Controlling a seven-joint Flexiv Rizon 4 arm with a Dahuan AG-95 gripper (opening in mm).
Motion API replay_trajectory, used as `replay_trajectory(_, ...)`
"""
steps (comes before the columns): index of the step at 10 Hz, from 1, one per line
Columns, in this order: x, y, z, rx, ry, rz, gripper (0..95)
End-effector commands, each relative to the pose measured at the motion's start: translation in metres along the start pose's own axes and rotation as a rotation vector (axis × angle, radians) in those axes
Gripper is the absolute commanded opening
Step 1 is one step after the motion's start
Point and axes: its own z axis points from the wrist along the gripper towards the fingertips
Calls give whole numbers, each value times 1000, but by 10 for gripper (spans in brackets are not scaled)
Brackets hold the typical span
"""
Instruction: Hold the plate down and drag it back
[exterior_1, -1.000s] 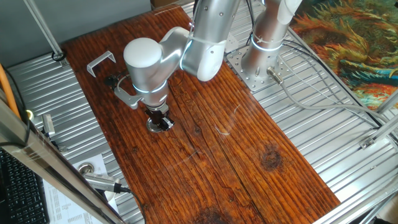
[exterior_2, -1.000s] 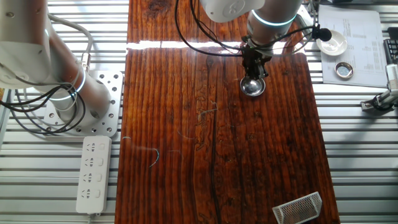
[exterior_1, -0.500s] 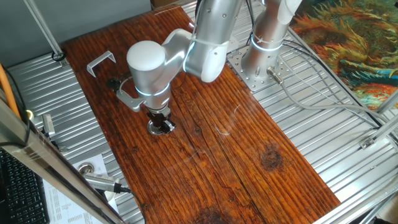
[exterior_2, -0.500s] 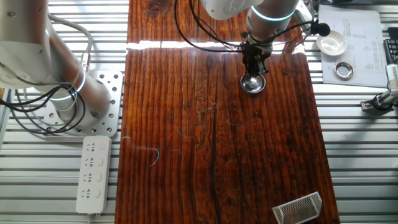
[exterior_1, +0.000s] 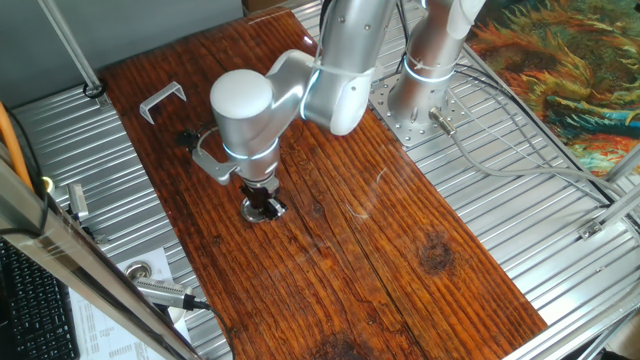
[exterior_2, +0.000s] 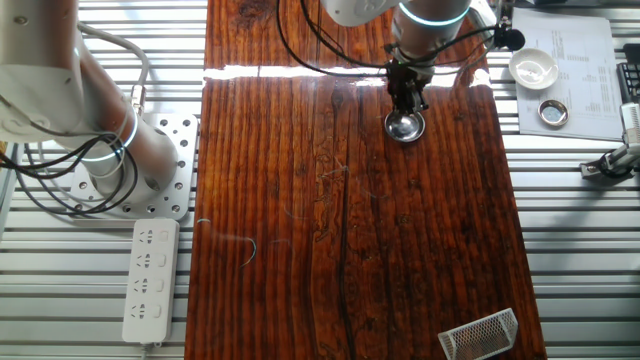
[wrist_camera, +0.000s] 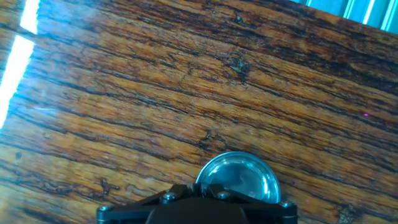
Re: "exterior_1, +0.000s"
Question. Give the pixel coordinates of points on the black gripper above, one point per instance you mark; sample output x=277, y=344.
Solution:
x=257, y=192

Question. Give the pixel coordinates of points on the small round steel plate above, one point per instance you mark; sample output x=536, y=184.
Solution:
x=249, y=212

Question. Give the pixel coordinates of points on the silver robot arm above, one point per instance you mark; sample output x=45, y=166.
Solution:
x=350, y=75

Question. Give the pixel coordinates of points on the brown wooden board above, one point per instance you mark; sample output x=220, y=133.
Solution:
x=300, y=250

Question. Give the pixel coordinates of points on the small white ceramic dish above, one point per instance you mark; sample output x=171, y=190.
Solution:
x=176, y=316

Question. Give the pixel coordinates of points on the small round metal tin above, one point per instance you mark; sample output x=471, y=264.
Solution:
x=138, y=270

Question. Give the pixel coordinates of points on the white mesh basket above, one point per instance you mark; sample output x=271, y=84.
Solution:
x=160, y=100

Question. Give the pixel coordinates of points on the small silver mounted device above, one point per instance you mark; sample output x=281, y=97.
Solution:
x=77, y=200

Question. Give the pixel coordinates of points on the printed paper sheet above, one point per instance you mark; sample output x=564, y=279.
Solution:
x=115, y=330

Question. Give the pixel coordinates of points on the black keyboard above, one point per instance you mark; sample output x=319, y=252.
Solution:
x=35, y=310

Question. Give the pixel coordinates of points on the orange pipe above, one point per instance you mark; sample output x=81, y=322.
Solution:
x=12, y=145

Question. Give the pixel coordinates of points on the colourful painted cloth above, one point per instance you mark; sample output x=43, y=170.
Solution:
x=565, y=75

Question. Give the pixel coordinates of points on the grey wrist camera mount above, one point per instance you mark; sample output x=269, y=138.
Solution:
x=212, y=167

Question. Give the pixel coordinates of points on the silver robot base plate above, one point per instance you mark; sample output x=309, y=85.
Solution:
x=400, y=125

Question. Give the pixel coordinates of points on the shiny steel frame bar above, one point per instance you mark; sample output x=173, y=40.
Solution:
x=75, y=260

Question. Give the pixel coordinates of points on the aluminium frame post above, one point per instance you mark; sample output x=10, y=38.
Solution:
x=70, y=50

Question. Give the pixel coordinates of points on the aluminium frame strut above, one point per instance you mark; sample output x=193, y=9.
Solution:
x=615, y=205

